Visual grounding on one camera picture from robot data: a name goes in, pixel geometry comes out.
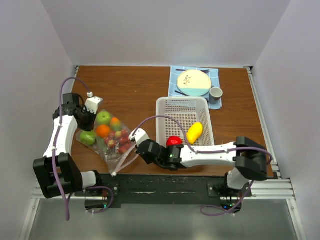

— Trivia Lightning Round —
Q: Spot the clear zip top bag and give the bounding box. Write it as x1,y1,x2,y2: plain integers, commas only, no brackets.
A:
76,112,138,175

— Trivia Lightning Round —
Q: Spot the blue checkered cloth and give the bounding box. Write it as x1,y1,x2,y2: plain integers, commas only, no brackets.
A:
168,65,222,110

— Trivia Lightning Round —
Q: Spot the red fake apple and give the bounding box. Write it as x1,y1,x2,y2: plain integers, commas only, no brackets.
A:
166,136,183,147

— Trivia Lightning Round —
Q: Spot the purple plastic fork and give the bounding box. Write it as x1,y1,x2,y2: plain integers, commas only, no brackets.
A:
176,69,210,74

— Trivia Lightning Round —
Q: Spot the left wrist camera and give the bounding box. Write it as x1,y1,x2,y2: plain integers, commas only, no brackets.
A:
84,91,104,114

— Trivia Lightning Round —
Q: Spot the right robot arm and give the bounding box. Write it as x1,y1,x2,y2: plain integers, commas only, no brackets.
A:
136,136,272,197

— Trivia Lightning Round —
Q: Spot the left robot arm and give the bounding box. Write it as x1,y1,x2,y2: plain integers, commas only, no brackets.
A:
33,93,104,199

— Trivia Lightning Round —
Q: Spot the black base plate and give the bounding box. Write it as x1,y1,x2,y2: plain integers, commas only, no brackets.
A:
75,174,252,208

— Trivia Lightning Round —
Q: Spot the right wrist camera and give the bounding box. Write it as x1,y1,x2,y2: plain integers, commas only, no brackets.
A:
128,128,150,147

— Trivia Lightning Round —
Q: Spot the orange fake fruit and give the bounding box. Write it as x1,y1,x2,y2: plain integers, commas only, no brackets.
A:
95,124,111,138

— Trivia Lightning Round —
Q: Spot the green fake apple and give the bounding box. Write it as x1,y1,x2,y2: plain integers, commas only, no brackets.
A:
96,111,113,126
79,131,96,146

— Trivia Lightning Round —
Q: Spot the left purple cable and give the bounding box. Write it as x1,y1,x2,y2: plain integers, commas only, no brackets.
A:
51,77,115,221

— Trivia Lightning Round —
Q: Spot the small white cup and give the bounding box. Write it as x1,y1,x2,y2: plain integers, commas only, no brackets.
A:
209,86,224,105

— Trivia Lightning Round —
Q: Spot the purple cable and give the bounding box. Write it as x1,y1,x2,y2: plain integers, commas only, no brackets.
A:
131,114,273,217
51,77,115,221

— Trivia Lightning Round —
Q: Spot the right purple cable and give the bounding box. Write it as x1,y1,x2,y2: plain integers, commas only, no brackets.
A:
131,114,273,217

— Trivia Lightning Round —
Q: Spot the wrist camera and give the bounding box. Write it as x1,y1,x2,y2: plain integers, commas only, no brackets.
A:
84,91,104,114
128,128,150,147

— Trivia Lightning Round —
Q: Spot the aluminium frame rail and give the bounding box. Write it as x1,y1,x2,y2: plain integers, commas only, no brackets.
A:
251,179,296,200

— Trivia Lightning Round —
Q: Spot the yellow fake lemon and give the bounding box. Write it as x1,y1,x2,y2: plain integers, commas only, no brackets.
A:
186,122,204,145

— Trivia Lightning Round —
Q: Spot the cream and blue plate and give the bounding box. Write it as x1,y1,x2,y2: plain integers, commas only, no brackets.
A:
176,71,212,97

